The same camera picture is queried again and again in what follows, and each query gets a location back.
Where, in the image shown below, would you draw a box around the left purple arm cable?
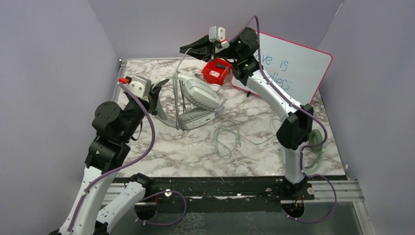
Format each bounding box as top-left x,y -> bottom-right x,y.
66,82 -> 156,233

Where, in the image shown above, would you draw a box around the pink framed whiteboard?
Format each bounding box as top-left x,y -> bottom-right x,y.
231,31 -> 334,105

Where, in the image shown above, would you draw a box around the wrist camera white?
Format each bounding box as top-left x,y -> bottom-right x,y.
118,75 -> 152,99
208,25 -> 230,49

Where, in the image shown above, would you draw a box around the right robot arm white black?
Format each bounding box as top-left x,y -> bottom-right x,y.
180,26 -> 313,199

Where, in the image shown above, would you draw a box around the grey headphones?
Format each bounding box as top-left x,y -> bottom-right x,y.
151,73 -> 223,131

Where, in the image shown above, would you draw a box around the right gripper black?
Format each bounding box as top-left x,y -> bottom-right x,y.
179,34 -> 241,63

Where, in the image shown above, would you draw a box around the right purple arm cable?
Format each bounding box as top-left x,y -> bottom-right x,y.
227,15 -> 338,224

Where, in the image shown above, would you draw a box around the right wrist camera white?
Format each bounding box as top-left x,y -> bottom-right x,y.
208,25 -> 230,49

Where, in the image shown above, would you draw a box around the red plastic bin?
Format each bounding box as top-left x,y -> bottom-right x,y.
202,58 -> 231,86

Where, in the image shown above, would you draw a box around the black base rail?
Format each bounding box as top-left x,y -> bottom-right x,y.
134,176 -> 315,214

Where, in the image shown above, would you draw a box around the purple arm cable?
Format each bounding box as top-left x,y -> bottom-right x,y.
227,15 -> 338,224
66,82 -> 156,233

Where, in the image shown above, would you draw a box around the aluminium frame rail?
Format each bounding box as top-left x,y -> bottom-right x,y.
311,180 -> 365,202

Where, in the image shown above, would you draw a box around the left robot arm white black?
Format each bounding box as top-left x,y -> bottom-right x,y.
51,86 -> 161,235

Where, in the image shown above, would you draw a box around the white headphones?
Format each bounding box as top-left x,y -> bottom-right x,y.
209,84 -> 229,113

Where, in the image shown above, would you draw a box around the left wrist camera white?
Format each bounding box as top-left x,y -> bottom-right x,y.
118,75 -> 152,99

